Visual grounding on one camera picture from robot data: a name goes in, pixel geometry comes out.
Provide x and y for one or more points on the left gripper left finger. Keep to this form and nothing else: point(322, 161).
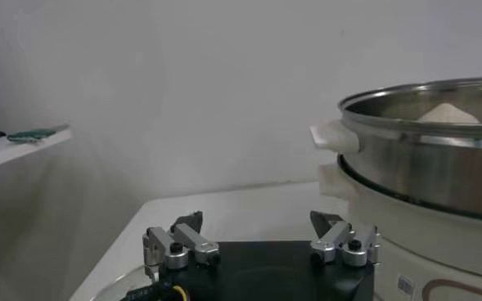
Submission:
point(183, 243)

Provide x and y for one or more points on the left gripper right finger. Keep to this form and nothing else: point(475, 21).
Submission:
point(334, 241)

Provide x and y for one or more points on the white steamed baozi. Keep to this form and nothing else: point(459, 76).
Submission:
point(449, 114)

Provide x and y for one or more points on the steel steamer basket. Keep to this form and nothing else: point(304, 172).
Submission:
point(420, 172)

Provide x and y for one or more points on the white electric cooker pot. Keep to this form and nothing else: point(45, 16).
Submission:
point(429, 253)

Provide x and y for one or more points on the green circuit board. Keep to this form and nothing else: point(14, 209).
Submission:
point(36, 134)

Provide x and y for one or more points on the white side table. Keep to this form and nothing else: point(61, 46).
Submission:
point(3, 151)

